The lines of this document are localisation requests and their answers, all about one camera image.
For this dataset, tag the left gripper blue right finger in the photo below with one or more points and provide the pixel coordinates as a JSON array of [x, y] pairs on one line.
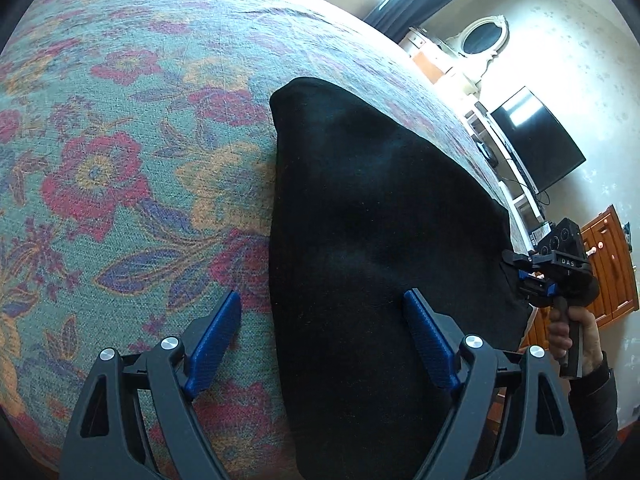
[[537, 437]]

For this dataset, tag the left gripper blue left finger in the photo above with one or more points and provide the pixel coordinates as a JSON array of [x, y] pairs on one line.
[[107, 439]]

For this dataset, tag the black pants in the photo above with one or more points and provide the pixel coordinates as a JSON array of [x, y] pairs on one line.
[[365, 210]]

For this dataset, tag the dark sleeved right forearm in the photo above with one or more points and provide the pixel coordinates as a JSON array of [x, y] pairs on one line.
[[593, 402]]

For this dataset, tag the person's right hand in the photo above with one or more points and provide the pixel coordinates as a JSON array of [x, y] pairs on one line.
[[560, 340]]

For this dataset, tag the orange wooden cabinet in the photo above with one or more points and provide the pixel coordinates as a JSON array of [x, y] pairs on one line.
[[610, 256]]

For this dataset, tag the white tv stand shelf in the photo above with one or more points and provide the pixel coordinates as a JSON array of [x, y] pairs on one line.
[[516, 185]]

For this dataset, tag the black flat television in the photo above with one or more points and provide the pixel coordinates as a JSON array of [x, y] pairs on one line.
[[542, 146]]

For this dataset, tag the white oval mirror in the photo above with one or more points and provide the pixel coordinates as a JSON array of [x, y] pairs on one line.
[[478, 44]]

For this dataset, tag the floral bedspread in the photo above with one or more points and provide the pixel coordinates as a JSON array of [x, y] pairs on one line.
[[137, 167]]

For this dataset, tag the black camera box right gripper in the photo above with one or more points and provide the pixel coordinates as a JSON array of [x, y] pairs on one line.
[[564, 241]]

